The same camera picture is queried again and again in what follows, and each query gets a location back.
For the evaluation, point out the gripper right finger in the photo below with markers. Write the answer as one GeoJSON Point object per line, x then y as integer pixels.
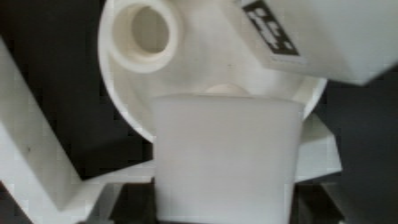
{"type": "Point", "coordinates": [330, 207]}

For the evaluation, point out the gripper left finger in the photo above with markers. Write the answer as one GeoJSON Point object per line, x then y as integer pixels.
{"type": "Point", "coordinates": [103, 205]}

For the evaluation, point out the white U-shaped fence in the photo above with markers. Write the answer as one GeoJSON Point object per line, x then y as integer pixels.
{"type": "Point", "coordinates": [53, 195]}

